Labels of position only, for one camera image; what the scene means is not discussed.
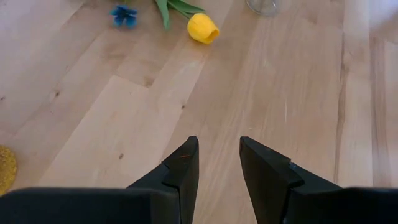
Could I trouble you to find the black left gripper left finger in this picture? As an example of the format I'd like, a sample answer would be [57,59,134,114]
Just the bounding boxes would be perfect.
[0,135,200,224]

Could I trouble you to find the loose blue flower blossom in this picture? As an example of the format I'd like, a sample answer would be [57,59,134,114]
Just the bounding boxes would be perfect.
[109,4,139,30]

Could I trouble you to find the yellow artificial tulip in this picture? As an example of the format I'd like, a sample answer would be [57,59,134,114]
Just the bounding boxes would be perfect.
[154,0,221,45]

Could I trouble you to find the clear glass vase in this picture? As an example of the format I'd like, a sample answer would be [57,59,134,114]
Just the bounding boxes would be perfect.
[245,0,282,17]

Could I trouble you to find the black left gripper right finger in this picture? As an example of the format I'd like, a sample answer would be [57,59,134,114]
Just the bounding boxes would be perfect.
[239,136,398,224]

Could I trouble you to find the yellow glass vase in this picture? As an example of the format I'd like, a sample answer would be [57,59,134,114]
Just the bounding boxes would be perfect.
[0,144,19,197]

